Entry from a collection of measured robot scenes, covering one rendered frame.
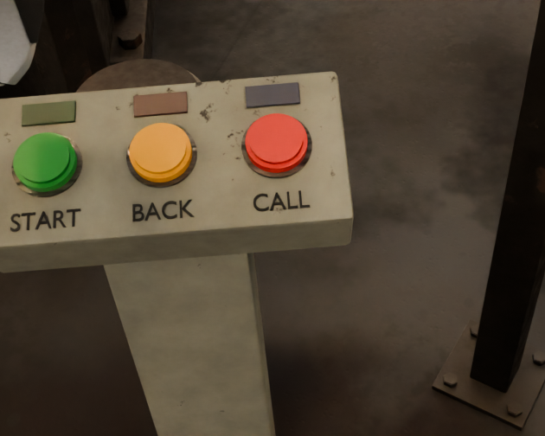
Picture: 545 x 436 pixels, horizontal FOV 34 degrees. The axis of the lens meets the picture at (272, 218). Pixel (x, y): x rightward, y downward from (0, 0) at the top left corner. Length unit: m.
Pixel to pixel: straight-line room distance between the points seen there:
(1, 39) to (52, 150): 0.14
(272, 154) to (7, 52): 0.18
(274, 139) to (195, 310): 0.15
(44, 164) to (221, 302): 0.16
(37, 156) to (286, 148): 0.16
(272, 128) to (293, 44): 1.11
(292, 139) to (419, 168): 0.87
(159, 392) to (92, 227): 0.21
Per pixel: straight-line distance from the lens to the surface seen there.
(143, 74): 0.78
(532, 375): 1.19
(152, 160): 0.57
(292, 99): 0.59
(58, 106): 0.61
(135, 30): 1.60
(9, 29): 0.46
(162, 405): 0.75
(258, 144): 0.56
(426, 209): 1.36
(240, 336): 0.67
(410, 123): 1.50
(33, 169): 0.58
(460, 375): 1.17
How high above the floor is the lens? 0.99
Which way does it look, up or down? 47 degrees down
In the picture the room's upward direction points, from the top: 5 degrees counter-clockwise
